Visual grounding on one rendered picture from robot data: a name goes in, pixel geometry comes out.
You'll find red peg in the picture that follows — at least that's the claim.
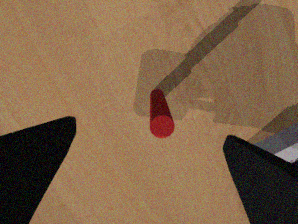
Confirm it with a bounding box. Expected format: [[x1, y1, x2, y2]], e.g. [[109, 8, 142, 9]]
[[150, 88, 174, 139]]

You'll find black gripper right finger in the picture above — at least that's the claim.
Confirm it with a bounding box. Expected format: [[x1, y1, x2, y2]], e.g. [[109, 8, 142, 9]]
[[222, 135, 298, 224]]

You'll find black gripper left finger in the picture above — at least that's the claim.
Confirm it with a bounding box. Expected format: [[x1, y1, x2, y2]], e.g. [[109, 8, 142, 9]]
[[0, 116, 77, 224]]

